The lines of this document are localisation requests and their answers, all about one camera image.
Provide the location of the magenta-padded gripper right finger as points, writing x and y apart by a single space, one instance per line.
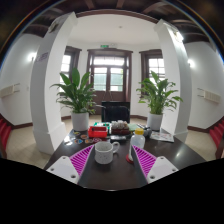
161 168

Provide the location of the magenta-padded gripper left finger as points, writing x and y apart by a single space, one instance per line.
63 168

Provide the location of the printed paper leaflet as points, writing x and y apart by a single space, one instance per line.
161 136

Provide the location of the flat round red coaster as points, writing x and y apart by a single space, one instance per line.
128 159

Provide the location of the grey microphone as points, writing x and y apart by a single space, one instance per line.
147 131

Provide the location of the red plastic basket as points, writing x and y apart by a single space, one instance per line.
97 132

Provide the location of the black flat device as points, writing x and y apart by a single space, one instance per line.
118 137

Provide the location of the green box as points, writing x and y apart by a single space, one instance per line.
101 124

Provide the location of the tray of wrapped snacks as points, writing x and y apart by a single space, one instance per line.
120 127

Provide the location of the leafy plant in white pot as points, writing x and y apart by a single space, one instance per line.
156 96
78 96

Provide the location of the black chair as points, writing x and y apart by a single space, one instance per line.
115 111

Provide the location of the brown-framed window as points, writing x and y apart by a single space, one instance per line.
156 66
66 65

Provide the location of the brown double door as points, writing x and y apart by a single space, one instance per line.
109 75

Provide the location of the green exit sign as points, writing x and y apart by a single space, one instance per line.
104 46

